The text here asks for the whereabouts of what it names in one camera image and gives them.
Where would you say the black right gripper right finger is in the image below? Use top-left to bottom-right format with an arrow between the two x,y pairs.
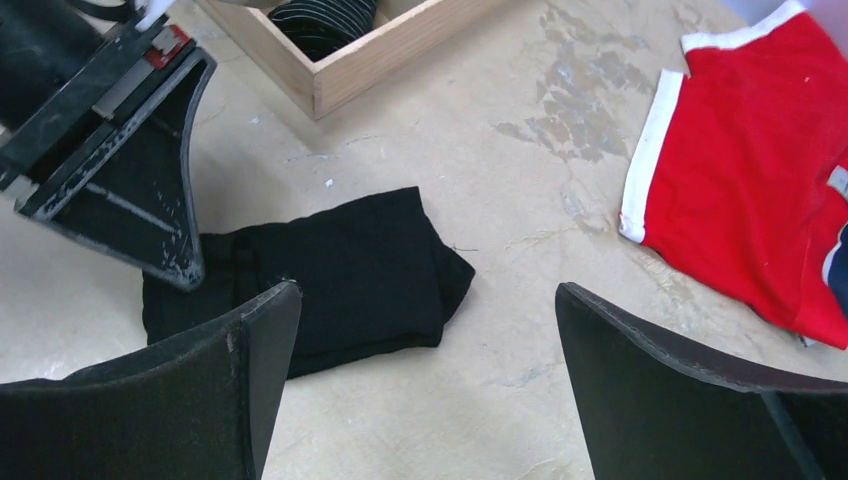
555,282 -> 847,479

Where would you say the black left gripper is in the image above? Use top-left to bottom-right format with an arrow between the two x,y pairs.
1,1 -> 216,291

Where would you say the red white blue underwear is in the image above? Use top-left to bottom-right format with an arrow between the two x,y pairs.
619,1 -> 847,349

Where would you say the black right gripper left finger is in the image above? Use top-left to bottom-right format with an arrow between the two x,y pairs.
1,282 -> 301,479

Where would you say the plain black underwear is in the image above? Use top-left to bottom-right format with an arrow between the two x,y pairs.
142,187 -> 475,378

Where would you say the black striped underwear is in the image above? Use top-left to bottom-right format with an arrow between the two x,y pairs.
267,0 -> 377,62

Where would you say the wooden compartment tray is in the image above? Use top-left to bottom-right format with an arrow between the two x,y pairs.
197,0 -> 503,120

